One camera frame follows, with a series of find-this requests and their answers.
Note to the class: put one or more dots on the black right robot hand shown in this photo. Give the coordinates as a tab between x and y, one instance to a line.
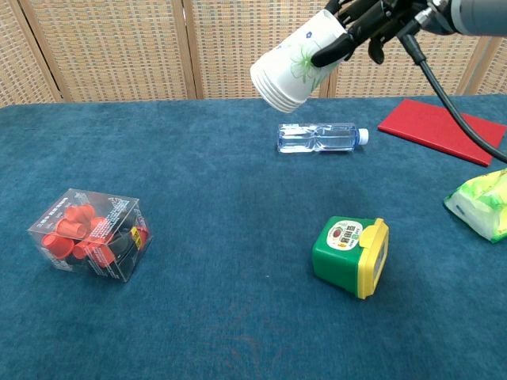
376	17

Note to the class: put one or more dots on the white floral paper cup stack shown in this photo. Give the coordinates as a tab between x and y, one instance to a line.
293	59

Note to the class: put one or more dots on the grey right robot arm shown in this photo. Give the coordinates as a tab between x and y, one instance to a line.
475	16

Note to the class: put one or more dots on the woven folding screen panel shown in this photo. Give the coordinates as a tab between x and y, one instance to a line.
111	47
16	59
380	81
226	39
497	75

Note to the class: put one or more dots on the red flat board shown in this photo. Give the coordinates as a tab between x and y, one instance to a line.
420	122

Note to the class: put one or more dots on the clear plastic water bottle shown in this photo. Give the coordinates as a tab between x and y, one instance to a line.
317	137

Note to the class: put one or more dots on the green tissue pack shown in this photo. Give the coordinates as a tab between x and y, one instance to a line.
481	206

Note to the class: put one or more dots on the green tub with yellow lid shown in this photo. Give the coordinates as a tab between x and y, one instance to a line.
340	257

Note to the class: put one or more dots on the blue plush tablecloth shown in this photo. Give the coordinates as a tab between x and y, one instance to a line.
222	237

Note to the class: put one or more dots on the clear box of red caps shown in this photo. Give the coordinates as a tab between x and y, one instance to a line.
91	237

